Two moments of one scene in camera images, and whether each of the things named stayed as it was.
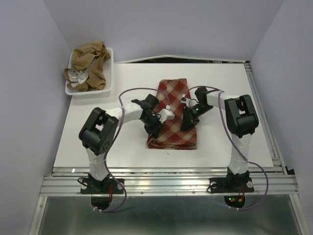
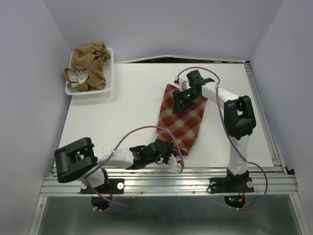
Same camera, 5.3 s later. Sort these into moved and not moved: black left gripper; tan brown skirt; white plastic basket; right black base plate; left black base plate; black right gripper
Moved: black right gripper; black left gripper
Not moved: right black base plate; tan brown skirt; white plastic basket; left black base plate
